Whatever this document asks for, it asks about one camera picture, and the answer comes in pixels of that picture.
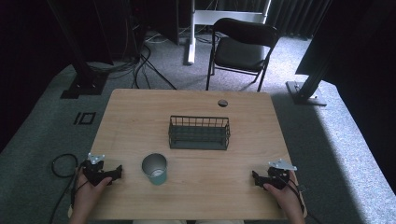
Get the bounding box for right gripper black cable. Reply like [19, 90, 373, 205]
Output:
[276, 174, 321, 224]

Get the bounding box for person's left hand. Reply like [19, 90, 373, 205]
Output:
[73, 169, 113, 216]

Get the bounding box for bundle of floor cables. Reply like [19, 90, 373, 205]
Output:
[87, 29, 216, 91]

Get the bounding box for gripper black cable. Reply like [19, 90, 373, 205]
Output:
[276, 174, 321, 224]
[49, 153, 86, 224]

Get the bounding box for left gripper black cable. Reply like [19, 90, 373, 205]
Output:
[49, 153, 86, 224]

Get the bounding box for black wire basket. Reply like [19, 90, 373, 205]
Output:
[167, 115, 232, 151]

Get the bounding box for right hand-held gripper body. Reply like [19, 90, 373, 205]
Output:
[262, 159, 298, 191]

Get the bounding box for black metal stand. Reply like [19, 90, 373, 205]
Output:
[46, 0, 110, 100]
[285, 0, 372, 107]

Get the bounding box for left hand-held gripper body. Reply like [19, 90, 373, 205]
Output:
[81, 152, 115, 188]

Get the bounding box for black folding chair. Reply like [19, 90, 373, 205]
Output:
[205, 17, 280, 92]

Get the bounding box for white desk frame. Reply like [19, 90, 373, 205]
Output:
[187, 0, 272, 65]

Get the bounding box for person's right hand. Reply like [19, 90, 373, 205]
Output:
[262, 171, 306, 218]

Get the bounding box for teal metal cup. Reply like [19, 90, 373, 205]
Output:
[141, 152, 168, 187]

